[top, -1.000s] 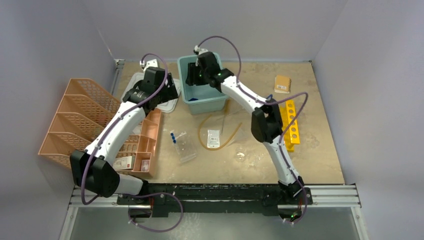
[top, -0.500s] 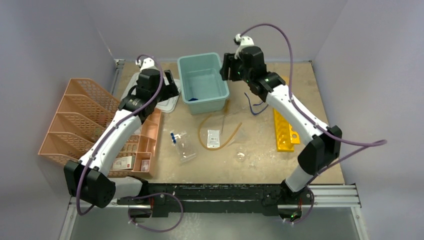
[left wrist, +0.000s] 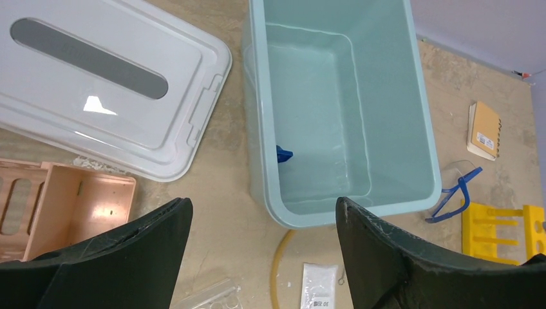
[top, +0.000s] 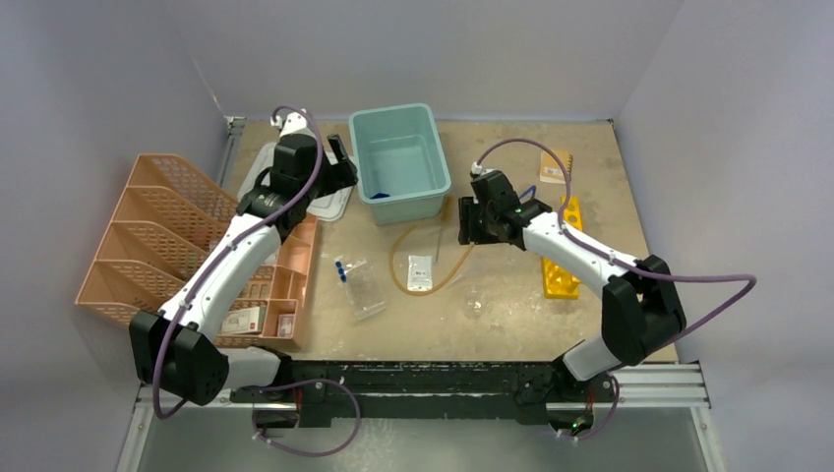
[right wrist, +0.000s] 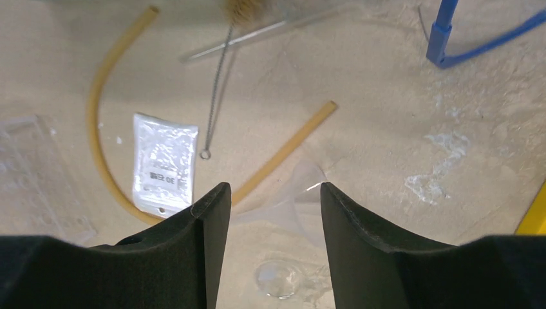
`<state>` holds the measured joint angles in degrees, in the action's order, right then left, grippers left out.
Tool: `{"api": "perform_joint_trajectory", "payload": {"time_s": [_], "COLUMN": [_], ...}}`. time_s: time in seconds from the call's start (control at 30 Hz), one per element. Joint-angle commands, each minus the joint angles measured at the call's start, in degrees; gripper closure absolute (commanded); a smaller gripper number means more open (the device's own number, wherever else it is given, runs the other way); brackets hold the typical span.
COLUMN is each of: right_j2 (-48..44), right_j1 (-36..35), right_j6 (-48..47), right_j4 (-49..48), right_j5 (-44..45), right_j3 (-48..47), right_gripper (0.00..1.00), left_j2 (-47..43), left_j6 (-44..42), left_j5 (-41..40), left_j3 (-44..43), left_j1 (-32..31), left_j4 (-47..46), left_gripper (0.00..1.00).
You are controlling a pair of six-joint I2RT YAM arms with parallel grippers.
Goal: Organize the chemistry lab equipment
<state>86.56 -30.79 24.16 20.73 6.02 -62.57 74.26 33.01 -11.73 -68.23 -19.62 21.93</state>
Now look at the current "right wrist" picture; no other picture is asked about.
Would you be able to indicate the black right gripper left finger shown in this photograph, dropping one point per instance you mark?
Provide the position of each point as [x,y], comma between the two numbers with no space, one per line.
[174,264]

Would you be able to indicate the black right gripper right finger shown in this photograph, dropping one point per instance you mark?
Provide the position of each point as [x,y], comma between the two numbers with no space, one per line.
[375,263]

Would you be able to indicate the clear plastic funnel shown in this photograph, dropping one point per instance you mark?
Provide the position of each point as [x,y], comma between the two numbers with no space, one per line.
[295,207]

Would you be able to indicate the blue rubber band loop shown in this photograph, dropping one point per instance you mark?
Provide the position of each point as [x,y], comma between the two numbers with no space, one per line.
[457,31]

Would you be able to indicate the wire test tube brush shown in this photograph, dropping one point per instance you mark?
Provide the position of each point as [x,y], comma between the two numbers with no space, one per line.
[239,13]

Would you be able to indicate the small white plastic packet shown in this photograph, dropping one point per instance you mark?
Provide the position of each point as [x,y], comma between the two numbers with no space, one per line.
[164,162]

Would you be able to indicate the clear acrylic test tube rack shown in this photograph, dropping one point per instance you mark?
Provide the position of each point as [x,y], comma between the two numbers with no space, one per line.
[38,195]

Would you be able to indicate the yellow test tube rack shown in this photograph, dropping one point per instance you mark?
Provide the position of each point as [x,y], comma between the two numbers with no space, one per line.
[533,222]

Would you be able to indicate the clear glass stirring rod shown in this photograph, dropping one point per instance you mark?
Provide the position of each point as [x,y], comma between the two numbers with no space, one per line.
[278,16]

